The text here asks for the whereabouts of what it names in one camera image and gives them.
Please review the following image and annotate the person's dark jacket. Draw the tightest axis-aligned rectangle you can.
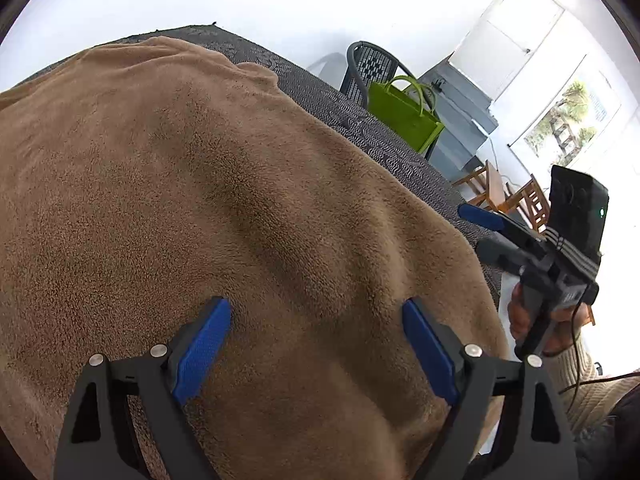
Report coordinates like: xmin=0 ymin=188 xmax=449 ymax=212
xmin=570 ymin=385 xmax=640 ymax=480

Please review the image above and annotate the black cable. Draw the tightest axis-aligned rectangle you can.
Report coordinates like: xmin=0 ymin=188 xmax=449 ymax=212
xmin=557 ymin=300 xmax=640 ymax=396

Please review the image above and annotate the black plastic chair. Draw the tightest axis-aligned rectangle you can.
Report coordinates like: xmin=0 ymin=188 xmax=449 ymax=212
xmin=339 ymin=41 xmax=438 ymax=113

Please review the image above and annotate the brown fleece towel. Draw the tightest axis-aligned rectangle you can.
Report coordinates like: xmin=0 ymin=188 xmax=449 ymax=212
xmin=0 ymin=35 xmax=511 ymax=480

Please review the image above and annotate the wooden chair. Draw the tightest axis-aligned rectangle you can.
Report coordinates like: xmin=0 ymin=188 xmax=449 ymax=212
xmin=500 ymin=174 xmax=551 ymax=233
xmin=452 ymin=160 xmax=508 ymax=213

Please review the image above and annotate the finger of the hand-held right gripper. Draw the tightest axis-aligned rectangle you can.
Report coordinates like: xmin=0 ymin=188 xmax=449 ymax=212
xmin=457 ymin=203 xmax=548 ymax=251
xmin=476 ymin=238 xmax=538 ymax=273

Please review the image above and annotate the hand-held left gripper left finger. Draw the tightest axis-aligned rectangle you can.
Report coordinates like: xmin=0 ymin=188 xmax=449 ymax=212
xmin=53 ymin=296 xmax=232 ymax=480

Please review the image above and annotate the person's right forearm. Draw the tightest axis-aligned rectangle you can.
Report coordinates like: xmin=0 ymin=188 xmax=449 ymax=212
xmin=545 ymin=330 xmax=640 ymax=436

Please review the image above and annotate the person's right hand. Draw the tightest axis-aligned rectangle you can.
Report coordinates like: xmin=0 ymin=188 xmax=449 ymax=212
xmin=508 ymin=285 xmax=590 ymax=356

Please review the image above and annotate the grey cabinet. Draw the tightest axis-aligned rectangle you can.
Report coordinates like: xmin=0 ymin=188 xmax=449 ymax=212
xmin=417 ymin=57 xmax=500 ymax=173

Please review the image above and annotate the unframed landscape wall painting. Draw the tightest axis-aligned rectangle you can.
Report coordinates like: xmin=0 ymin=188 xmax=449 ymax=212
xmin=509 ymin=52 xmax=623 ymax=171

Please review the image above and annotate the white door with transom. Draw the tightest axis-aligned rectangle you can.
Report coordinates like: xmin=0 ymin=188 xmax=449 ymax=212
xmin=447 ymin=0 xmax=567 ymax=103

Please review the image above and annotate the green tote bag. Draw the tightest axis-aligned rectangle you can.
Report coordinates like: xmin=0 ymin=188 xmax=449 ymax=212
xmin=367 ymin=75 xmax=446 ymax=156

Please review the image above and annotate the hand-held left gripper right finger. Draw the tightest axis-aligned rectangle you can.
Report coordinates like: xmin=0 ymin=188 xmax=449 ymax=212
xmin=401 ymin=297 xmax=581 ymax=480

